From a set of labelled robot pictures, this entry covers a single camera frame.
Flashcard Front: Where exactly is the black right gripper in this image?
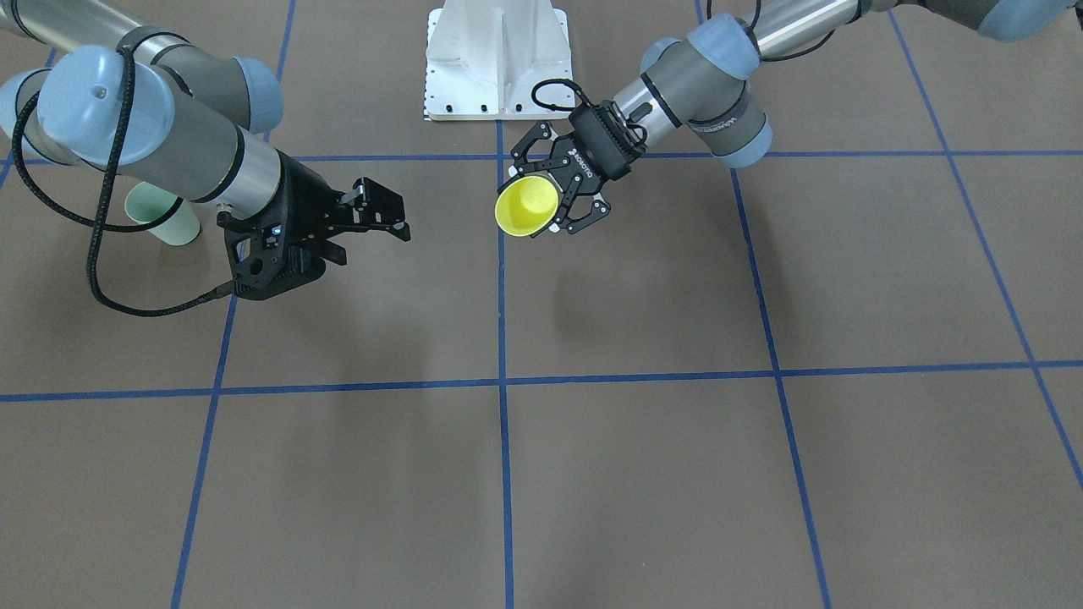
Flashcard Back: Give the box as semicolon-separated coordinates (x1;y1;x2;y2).
270;153;412;265

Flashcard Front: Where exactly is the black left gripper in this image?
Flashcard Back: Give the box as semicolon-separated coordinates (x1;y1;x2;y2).
509;105;647;234

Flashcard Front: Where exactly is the yellow cup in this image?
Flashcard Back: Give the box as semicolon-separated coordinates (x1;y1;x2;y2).
494;176;561;238

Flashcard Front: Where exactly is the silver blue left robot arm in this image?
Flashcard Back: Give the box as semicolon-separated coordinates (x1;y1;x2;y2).
494;1;896;238

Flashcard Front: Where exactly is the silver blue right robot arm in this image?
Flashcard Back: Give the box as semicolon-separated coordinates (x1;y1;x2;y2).
3;1;410;281

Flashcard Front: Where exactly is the light green cup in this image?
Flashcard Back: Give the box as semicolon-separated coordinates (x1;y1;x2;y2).
123;182;201;246

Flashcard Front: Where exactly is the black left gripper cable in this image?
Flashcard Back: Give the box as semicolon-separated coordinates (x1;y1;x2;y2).
531;80;596;114

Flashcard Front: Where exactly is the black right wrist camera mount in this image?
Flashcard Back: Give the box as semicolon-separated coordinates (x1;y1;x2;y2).
217;211;327;301

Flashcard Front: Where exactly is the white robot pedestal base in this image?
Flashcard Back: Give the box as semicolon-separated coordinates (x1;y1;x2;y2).
423;1;573;121

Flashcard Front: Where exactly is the black braided camera cable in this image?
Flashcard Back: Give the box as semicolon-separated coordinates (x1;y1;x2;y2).
12;47;238;319

